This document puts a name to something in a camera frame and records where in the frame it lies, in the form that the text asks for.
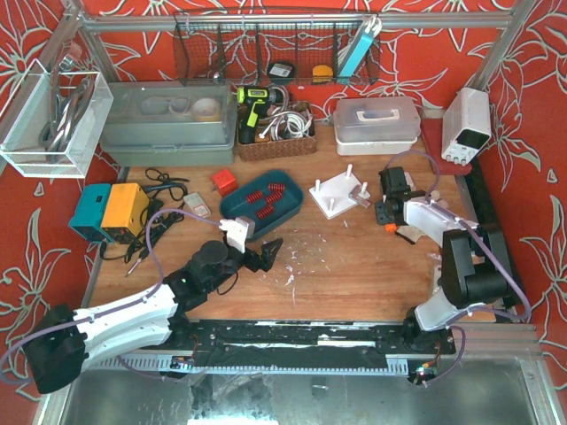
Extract metal L-shaped bracket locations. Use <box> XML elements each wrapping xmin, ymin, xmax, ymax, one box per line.
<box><xmin>349</xmin><ymin>186</ymin><xmax>371</xmax><ymax>208</ymax></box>

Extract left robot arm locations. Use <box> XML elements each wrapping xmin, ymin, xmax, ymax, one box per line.
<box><xmin>23</xmin><ymin>238</ymin><xmax>283</xmax><ymax>394</ymax></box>

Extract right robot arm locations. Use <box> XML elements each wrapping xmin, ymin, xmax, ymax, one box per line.
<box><xmin>375</xmin><ymin>166</ymin><xmax>517</xmax><ymax>344</ymax></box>

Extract red spring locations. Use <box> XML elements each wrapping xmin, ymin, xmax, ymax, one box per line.
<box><xmin>256</xmin><ymin>205</ymin><xmax>275</xmax><ymax>220</ymax></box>
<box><xmin>268</xmin><ymin>182</ymin><xmax>285</xmax><ymax>192</ymax></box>
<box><xmin>265</xmin><ymin>192</ymin><xmax>283</xmax><ymax>204</ymax></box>
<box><xmin>246</xmin><ymin>190</ymin><xmax>263</xmax><ymax>204</ymax></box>

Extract beige work glove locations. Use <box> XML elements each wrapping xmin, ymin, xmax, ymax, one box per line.
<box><xmin>395</xmin><ymin>189</ymin><xmax>449</xmax><ymax>246</ymax></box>

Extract teal plastic tray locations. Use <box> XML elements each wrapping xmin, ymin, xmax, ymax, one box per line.
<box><xmin>220</xmin><ymin>169</ymin><xmax>305</xmax><ymax>242</ymax></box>

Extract red cube box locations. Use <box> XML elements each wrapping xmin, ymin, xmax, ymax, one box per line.
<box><xmin>211</xmin><ymin>168</ymin><xmax>238</xmax><ymax>197</ymax></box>

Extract white clear lidded toolbox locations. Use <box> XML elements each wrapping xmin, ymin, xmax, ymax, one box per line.
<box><xmin>333</xmin><ymin>97</ymin><xmax>421</xmax><ymax>156</ymax></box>

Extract red mat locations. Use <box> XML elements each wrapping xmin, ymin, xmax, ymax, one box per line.
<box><xmin>421</xmin><ymin>118</ymin><xmax>472</xmax><ymax>176</ymax></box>

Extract woven brown basket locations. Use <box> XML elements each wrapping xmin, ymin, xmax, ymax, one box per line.
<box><xmin>236</xmin><ymin>122</ymin><xmax>317</xmax><ymax>161</ymax></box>

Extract soldering iron pen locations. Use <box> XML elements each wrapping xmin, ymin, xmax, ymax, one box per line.
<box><xmin>125</xmin><ymin>248</ymin><xmax>149</xmax><ymax>278</ymax></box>

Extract white bench power supply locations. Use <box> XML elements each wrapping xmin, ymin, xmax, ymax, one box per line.
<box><xmin>441</xmin><ymin>88</ymin><xmax>491</xmax><ymax>166</ymax></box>

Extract yellow tape measure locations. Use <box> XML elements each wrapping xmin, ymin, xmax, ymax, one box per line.
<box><xmin>312</xmin><ymin>65</ymin><xmax>334</xmax><ymax>84</ymax></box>

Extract grey plastic storage box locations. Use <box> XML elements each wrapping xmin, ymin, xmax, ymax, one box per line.
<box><xmin>100</xmin><ymin>81</ymin><xmax>237</xmax><ymax>167</ymax></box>

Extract teal power supply box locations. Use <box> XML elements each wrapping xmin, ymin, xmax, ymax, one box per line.
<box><xmin>68</xmin><ymin>183</ymin><xmax>113</xmax><ymax>243</ymax></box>

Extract blue white book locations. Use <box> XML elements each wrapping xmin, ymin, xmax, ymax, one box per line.
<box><xmin>337</xmin><ymin>15</ymin><xmax>383</xmax><ymax>84</ymax></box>

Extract clear acrylic bin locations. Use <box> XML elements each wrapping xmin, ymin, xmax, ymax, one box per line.
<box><xmin>1</xmin><ymin>60</ymin><xmax>113</xmax><ymax>179</ymax></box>

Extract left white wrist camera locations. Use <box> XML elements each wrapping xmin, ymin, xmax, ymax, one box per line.
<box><xmin>219</xmin><ymin>217</ymin><xmax>255</xmax><ymax>253</ymax></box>

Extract white four-peg base plate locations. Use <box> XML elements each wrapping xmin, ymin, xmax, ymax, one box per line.
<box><xmin>308</xmin><ymin>164</ymin><xmax>370</xmax><ymax>220</ymax></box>

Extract black tangled cables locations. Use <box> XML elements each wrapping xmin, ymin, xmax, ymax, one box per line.
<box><xmin>99</xmin><ymin>166</ymin><xmax>191</xmax><ymax>265</ymax></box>

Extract white coiled cable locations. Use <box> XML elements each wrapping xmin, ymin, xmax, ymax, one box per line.
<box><xmin>259</xmin><ymin>110</ymin><xmax>314</xmax><ymax>141</ymax></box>

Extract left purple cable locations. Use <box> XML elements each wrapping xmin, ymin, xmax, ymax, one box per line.
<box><xmin>0</xmin><ymin>210</ymin><xmax>225</xmax><ymax>385</ymax></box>

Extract purple cable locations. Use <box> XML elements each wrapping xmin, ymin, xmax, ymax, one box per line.
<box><xmin>384</xmin><ymin>150</ymin><xmax>532</xmax><ymax>386</ymax></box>
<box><xmin>0</xmin><ymin>210</ymin><xmax>225</xmax><ymax>385</ymax></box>

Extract green yellow cordless drill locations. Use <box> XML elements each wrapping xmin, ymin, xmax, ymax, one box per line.
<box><xmin>236</xmin><ymin>86</ymin><xmax>284</xmax><ymax>144</ymax></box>

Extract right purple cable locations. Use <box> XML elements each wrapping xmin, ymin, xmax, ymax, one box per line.
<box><xmin>384</xmin><ymin>150</ymin><xmax>532</xmax><ymax>386</ymax></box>

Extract black wire wall basket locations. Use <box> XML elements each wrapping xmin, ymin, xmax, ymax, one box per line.
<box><xmin>174</xmin><ymin>6</ymin><xmax>380</xmax><ymax>85</ymax></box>

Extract grey coiled cable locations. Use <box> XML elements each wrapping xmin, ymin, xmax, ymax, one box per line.
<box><xmin>38</xmin><ymin>66</ymin><xmax>95</xmax><ymax>163</ymax></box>

